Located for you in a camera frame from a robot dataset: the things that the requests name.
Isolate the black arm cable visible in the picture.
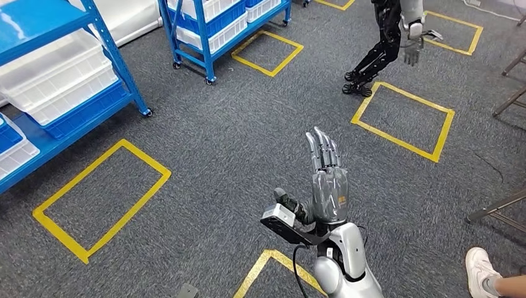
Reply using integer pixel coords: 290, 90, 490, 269
292, 245, 309, 298

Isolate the white plastic crate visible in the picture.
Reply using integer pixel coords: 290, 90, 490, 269
176, 12, 249, 55
246, 0, 283, 24
24, 65, 121, 127
167, 0, 243, 24
0, 138, 41, 181
0, 29, 112, 112

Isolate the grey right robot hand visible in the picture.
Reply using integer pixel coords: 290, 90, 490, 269
273, 126, 350, 226

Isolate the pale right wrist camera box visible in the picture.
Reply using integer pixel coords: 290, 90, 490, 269
260, 203, 332, 246

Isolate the yellow floor tape square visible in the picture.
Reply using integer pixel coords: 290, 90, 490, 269
423, 10, 484, 57
350, 81, 456, 164
233, 248, 328, 298

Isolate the blue metal shelf rack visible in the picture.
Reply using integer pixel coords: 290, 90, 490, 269
0, 0, 154, 196
157, 0, 293, 86

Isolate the black and silver humanoid robot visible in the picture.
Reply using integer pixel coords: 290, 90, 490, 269
342, 0, 445, 98

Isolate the white floor cable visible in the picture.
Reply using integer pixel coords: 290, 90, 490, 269
462, 0, 526, 24

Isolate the person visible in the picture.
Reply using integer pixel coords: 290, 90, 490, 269
465, 246, 526, 298

